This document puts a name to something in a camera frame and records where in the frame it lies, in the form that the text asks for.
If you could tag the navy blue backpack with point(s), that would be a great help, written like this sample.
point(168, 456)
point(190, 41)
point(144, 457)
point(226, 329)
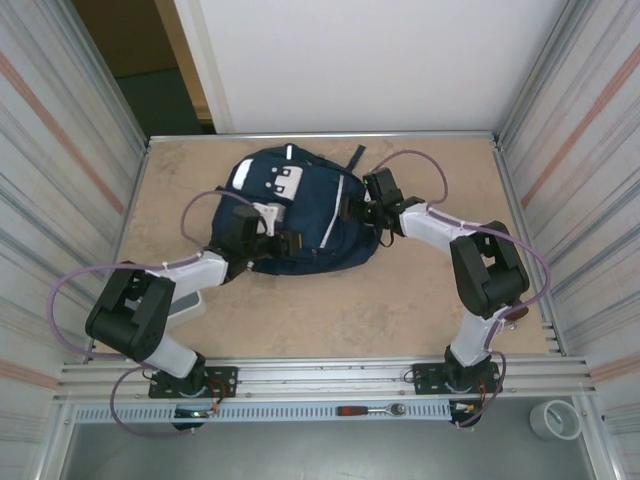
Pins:
point(315, 200)

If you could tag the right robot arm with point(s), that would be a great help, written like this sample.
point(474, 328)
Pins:
point(490, 270)

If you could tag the white grey box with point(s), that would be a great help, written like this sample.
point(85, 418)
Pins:
point(192, 307)

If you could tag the grey tape roll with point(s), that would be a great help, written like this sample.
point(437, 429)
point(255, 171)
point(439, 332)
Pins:
point(542, 422)

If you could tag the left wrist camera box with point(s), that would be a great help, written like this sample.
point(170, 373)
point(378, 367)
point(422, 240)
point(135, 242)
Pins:
point(270, 215)

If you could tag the aluminium table frame bar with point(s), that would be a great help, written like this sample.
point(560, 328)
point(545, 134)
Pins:
point(425, 135)

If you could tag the aluminium mounting rail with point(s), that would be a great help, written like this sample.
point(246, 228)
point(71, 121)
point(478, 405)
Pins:
point(325, 375)

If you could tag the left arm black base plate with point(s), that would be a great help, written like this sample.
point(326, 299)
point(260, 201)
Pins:
point(222, 382)

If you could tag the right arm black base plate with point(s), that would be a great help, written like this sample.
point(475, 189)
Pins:
point(425, 380)

